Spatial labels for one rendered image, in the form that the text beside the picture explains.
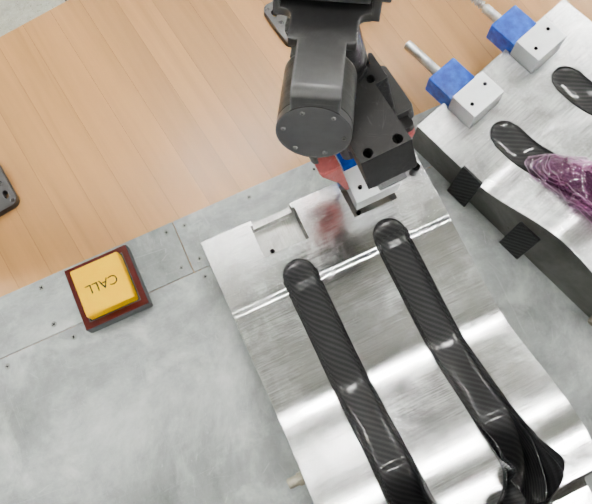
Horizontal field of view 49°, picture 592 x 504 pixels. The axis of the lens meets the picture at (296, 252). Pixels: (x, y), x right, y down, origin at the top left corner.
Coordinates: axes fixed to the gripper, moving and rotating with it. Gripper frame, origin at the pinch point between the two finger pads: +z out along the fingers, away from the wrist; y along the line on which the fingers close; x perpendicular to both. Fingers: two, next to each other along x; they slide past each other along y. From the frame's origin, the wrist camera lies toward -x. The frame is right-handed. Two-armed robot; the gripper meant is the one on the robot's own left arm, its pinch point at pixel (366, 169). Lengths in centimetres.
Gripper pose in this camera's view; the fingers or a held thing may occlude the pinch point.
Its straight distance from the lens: 67.7
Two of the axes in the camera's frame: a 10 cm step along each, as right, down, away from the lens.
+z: 2.8, 5.0, 8.2
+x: -3.3, -7.5, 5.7
